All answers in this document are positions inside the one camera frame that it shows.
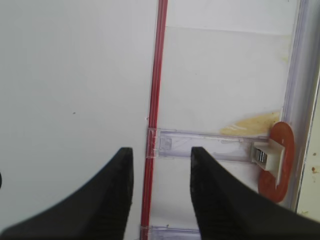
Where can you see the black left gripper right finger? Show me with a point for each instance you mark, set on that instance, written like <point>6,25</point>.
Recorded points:
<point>226,209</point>

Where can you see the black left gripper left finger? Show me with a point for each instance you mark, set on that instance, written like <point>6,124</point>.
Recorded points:
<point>99,210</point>

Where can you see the white tomato pusher block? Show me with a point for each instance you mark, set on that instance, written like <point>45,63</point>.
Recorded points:
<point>269,156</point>

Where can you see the red tomato slices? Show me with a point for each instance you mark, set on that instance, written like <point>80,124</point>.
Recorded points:
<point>274,179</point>

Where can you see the white metal tray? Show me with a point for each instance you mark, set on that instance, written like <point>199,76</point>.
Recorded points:
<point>309,193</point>

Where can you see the red left boundary strip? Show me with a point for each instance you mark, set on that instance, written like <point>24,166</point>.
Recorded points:
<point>153,118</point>

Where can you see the clear lower left rail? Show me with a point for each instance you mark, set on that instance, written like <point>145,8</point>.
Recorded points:
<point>168,233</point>

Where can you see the clear left divider wall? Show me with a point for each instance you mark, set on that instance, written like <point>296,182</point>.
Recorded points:
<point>301,90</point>

